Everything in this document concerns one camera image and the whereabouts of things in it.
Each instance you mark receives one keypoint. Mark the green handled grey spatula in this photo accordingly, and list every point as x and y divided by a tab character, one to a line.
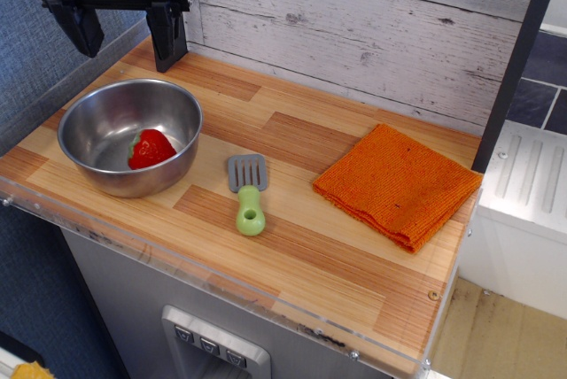
248	178

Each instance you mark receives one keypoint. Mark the clear acrylic edge guard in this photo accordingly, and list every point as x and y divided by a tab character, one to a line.
369	351

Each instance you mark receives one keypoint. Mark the dark grey post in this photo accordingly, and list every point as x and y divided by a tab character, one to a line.
164	64
526	38

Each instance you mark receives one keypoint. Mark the stainless steel bowl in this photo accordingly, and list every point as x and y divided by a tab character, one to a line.
97	130

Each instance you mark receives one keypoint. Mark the silver dispenser button panel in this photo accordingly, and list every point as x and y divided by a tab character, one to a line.
203	350

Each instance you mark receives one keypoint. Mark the dark grey right post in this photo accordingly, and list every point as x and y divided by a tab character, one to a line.
526	38

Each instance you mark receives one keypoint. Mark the folded orange cloth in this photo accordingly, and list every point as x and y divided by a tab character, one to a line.
398	186

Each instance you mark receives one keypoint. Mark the red toy strawberry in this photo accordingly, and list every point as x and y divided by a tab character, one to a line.
149	148

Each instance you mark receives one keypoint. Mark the dark grey left post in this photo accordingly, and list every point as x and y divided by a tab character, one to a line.
164	64

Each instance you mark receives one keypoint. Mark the yellow object at corner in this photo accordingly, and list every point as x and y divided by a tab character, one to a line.
31	371

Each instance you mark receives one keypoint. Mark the white ribbed side cabinet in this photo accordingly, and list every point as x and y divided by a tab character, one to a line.
516	244

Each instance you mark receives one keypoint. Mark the grey toy fridge cabinet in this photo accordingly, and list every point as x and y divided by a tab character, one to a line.
131	290

